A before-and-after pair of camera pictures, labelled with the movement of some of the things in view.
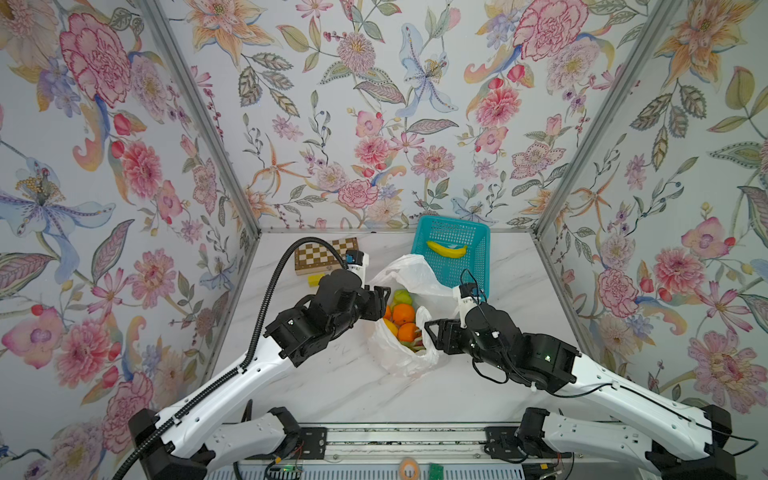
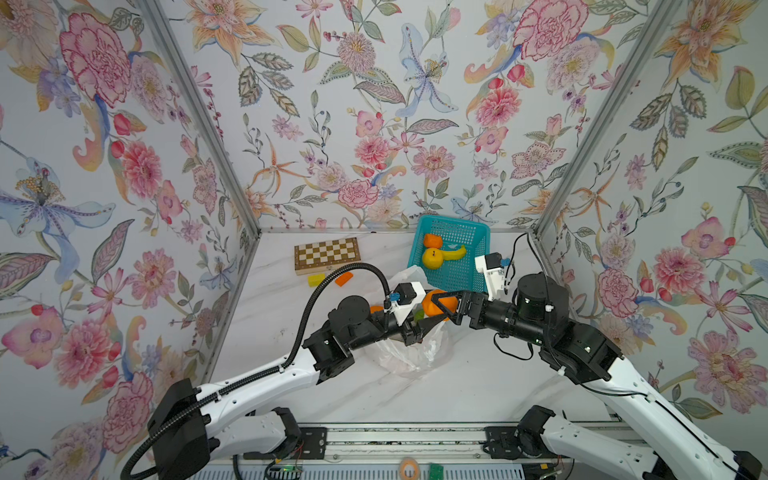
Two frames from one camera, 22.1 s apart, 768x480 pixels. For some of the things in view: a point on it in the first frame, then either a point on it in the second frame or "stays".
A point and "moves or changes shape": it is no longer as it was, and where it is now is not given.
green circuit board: [436, 472] stays
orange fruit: [403, 313] moves or changes shape
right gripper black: [447, 336] -> [470, 308]
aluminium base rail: [473, 443] stays
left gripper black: [372, 301] -> [405, 324]
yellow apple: [391, 326] moves or changes shape
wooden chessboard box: [317, 258] stays
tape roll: [409, 469] stays
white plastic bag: [436, 300] moves or changes shape
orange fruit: [407, 332] moves or changes shape
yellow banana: [448, 252] stays
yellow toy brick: [314, 279] stays
